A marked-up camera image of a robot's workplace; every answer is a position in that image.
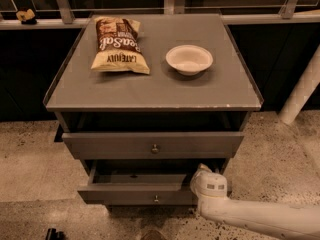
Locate metal railing frame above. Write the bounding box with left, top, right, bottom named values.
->
left=0, top=0, right=320, bottom=29

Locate black object on floor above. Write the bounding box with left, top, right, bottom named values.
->
left=45, top=228, right=65, bottom=240

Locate sea salt chips bag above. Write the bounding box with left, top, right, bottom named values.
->
left=91, top=16, right=150, bottom=74

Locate grey top drawer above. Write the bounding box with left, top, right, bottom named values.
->
left=62, top=132, right=244, bottom=160

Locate grey drawer cabinet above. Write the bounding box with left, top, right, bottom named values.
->
left=42, top=13, right=264, bottom=208

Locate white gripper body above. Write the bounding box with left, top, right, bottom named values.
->
left=190, top=169, right=228, bottom=198

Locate white diagonal post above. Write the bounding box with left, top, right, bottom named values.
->
left=278, top=45, right=320, bottom=125

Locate yellow black object on ledge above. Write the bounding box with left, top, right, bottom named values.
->
left=16, top=8, right=37, bottom=25

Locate grey drawer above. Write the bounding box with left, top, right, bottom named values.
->
left=78, top=158, right=227, bottom=207
left=62, top=132, right=244, bottom=160

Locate white paper bowl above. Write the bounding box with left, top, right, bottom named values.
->
left=166, top=45, right=213, bottom=76

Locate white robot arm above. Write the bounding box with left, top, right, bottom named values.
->
left=190, top=164, right=320, bottom=240

